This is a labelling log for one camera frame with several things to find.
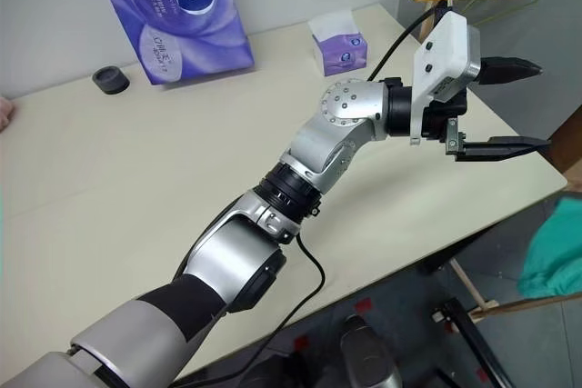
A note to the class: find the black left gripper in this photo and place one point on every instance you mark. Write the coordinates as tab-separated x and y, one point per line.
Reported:
443	120

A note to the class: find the green shorts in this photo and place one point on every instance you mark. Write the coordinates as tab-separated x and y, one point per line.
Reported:
554	251

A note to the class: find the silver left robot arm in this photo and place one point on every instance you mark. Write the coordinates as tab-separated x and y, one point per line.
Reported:
236	261

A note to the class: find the purple tissue box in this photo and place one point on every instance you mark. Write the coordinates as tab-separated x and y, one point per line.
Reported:
341	52

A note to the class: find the light wooden rack leg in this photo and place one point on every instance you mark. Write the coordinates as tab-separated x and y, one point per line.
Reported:
468	283

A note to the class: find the black metal table leg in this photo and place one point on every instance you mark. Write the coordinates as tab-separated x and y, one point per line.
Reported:
477	347

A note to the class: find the dark grey rounded shape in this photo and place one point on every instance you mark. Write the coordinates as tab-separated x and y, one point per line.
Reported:
370	356

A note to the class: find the purple Vinda tissue pack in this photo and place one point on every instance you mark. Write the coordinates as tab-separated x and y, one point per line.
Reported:
182	33

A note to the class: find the black round puck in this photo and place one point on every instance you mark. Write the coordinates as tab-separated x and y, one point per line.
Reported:
111	81

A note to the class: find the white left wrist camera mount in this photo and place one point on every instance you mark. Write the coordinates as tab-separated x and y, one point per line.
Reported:
448	52

